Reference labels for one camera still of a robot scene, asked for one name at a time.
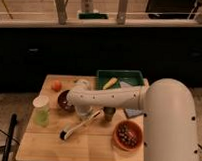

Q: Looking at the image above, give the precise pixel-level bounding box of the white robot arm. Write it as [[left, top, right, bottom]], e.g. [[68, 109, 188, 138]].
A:
[[67, 78, 199, 161]]

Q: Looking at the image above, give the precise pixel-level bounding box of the dark red bowl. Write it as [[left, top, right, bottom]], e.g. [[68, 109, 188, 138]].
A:
[[58, 90, 75, 112]]

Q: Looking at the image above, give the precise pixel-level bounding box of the small dark cup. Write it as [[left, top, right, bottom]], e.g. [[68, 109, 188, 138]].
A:
[[103, 107, 116, 121]]

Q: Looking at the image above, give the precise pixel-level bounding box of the orange fruit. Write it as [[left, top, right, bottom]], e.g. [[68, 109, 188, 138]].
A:
[[51, 80, 62, 92]]

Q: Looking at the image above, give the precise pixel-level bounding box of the green plastic tray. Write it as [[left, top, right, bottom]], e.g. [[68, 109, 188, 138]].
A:
[[96, 69, 144, 90]]

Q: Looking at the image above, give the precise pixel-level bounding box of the green cup with lid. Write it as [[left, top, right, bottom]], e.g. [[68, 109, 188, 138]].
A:
[[33, 95, 50, 127]]

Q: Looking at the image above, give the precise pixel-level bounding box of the yellow corn cob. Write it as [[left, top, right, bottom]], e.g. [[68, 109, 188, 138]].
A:
[[102, 77, 118, 90]]

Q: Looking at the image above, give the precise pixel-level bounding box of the blue cloth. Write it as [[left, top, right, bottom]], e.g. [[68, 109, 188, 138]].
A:
[[124, 109, 143, 118]]

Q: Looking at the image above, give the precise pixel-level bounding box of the orange bowl with beads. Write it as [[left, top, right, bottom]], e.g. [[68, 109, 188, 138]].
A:
[[112, 120, 144, 151]]

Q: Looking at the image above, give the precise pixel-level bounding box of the black pole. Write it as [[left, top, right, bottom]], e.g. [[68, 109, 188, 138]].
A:
[[2, 114, 17, 161]]

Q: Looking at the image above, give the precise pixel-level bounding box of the green block on shelf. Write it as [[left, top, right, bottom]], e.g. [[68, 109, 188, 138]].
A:
[[79, 13, 109, 20]]

